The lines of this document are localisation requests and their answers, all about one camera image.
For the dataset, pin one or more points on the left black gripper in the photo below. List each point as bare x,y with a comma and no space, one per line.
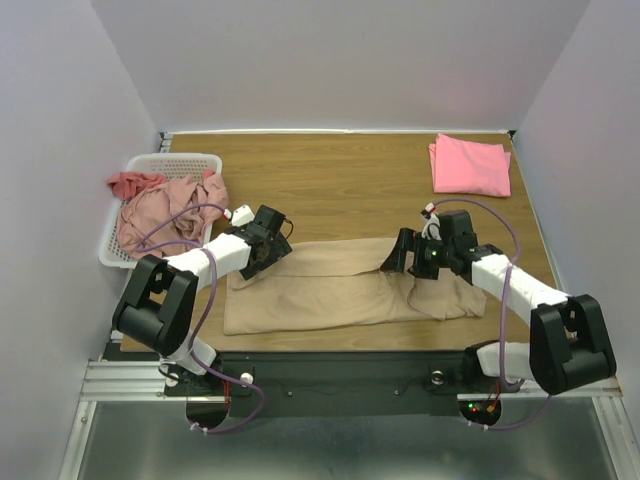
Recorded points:
278,250

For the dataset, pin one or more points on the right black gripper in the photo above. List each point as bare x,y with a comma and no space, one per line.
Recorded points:
417,257

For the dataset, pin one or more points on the beige t shirt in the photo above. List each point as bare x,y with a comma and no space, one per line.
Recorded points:
331,284

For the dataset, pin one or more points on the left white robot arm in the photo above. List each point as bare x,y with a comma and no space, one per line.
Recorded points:
157,304

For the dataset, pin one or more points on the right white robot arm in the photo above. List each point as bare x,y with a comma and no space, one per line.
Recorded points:
488,274

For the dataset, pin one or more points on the folded bright pink t shirt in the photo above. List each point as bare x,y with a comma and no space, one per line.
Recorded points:
467,167

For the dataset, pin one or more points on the dusty pink crumpled t shirt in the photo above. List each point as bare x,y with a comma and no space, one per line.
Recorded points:
164,219

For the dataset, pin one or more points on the white plastic laundry basket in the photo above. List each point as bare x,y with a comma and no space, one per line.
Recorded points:
171,165

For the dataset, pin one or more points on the red crumpled t shirt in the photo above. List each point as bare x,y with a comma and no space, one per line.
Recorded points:
128,184

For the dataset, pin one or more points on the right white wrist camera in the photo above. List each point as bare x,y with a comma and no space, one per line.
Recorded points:
431,227

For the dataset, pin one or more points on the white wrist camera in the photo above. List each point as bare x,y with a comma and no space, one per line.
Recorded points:
240,216
431,227

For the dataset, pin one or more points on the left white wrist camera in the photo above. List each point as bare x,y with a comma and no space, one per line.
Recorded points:
240,216

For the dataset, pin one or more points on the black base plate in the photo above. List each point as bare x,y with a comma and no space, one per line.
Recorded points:
360,383

